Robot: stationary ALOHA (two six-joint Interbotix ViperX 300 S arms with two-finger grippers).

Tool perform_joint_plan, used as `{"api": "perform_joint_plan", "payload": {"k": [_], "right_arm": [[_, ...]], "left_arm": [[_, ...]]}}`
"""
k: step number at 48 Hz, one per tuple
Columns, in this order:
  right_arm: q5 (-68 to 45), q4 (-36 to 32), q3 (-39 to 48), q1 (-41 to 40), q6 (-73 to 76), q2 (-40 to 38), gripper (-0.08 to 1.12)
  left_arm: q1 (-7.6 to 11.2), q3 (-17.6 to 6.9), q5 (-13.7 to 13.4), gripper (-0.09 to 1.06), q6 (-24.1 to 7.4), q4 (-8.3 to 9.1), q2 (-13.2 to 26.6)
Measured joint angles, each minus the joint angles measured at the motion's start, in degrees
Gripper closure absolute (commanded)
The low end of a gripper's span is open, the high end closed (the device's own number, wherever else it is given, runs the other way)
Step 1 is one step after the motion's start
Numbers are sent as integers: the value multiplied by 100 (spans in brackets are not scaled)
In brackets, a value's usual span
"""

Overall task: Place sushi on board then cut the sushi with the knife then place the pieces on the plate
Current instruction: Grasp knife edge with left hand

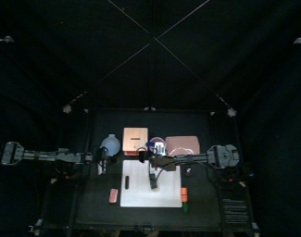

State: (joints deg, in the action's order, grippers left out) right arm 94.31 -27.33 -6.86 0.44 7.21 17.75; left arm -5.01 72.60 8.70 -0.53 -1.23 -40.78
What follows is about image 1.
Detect pink rectangular plate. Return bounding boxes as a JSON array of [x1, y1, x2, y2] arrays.
[[164, 135, 201, 156]]

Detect wooden box with red side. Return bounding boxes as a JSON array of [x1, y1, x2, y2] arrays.
[[123, 127, 151, 156]]

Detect orange toy carrot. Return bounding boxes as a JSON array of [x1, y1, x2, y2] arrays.
[[180, 186, 191, 214]]

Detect pink rectangular toy block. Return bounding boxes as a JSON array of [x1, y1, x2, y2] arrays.
[[109, 188, 120, 205]]

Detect white text label sticker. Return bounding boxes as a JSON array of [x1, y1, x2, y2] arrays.
[[221, 198, 251, 225]]

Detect light blue bowl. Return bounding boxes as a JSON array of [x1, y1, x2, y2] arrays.
[[100, 133, 123, 157]]

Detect dark green sushi roll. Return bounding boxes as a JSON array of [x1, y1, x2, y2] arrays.
[[149, 173, 160, 190]]

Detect red plastic cup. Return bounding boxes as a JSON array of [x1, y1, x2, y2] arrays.
[[148, 136, 168, 156]]

